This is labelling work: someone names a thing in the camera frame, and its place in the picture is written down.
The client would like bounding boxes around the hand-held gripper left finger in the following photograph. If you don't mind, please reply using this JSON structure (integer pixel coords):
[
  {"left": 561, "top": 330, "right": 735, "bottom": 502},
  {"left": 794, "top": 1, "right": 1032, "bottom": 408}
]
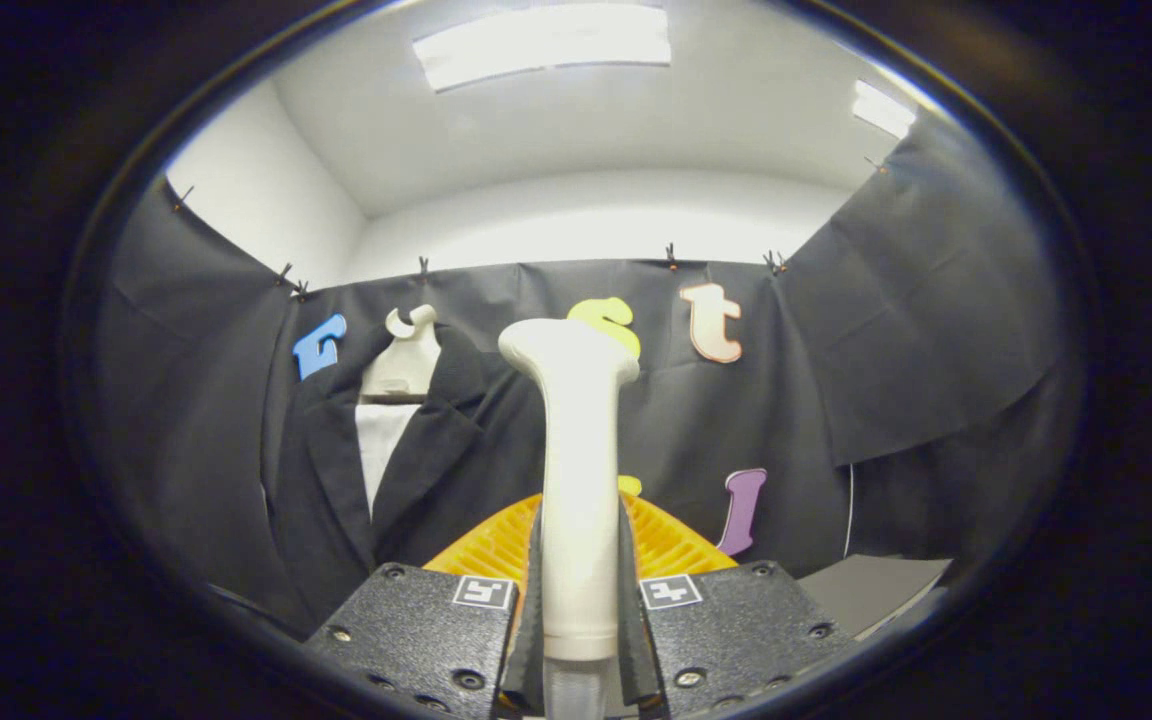
[{"left": 301, "top": 493, "right": 545, "bottom": 719}]

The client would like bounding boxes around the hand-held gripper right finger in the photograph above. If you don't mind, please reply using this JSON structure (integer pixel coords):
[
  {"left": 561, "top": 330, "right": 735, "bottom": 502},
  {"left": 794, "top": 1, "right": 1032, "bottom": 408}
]
[{"left": 618, "top": 493, "right": 862, "bottom": 719}]

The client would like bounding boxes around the black suit jacket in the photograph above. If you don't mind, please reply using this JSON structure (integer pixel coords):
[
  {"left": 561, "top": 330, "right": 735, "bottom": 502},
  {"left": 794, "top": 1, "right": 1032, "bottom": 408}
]
[{"left": 261, "top": 320, "right": 549, "bottom": 633}]

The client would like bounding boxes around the white shirt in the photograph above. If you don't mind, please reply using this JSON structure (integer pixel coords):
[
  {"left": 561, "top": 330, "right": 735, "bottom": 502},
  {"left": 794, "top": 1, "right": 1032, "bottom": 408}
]
[{"left": 354, "top": 403, "right": 422, "bottom": 521}]

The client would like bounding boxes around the white garment steamer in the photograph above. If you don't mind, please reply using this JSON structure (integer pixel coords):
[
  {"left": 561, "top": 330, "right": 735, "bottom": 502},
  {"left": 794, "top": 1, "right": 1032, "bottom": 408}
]
[{"left": 498, "top": 318, "right": 642, "bottom": 720}]

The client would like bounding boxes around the grey cabinet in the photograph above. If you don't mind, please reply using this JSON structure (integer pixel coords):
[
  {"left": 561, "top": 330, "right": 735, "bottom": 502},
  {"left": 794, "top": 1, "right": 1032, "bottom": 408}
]
[{"left": 796, "top": 555, "right": 952, "bottom": 641}]

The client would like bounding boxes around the black backdrop cloth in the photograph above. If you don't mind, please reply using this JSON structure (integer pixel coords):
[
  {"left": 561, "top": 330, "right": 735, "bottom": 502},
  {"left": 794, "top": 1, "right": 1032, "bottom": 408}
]
[{"left": 86, "top": 115, "right": 1082, "bottom": 641}]

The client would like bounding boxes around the white plastic hanger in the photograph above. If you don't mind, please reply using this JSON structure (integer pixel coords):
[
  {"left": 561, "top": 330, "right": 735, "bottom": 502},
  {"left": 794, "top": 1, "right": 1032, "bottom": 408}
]
[{"left": 361, "top": 304, "right": 442, "bottom": 404}]

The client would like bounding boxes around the row of black cloth clips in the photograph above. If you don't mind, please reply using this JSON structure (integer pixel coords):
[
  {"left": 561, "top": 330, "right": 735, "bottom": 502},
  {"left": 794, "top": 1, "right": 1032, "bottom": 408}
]
[{"left": 171, "top": 155, "right": 892, "bottom": 301}]

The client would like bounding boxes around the small ceiling light panel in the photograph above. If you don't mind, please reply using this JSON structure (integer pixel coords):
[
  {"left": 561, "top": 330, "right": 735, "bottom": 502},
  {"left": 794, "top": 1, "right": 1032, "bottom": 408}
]
[{"left": 851, "top": 80, "right": 917, "bottom": 139}]

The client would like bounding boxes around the large ceiling light panel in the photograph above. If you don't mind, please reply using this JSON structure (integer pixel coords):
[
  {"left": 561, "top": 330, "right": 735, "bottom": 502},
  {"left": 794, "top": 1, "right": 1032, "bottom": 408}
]
[{"left": 413, "top": 3, "right": 672, "bottom": 93}]

